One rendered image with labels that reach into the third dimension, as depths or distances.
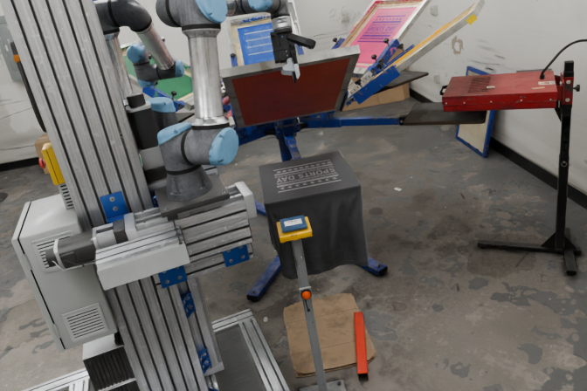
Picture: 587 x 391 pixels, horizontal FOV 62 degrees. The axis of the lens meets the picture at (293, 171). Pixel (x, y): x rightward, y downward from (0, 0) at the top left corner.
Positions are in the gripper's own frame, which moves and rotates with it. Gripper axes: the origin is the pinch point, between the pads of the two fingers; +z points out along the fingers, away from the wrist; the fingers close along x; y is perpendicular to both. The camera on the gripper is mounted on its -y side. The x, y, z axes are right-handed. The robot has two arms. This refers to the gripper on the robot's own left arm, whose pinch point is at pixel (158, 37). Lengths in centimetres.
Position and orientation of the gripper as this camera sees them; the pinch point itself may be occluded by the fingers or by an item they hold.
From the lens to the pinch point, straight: 265.6
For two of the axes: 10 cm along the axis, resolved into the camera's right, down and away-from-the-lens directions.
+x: 10.0, 0.1, -0.7
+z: 0.6, -3.9, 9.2
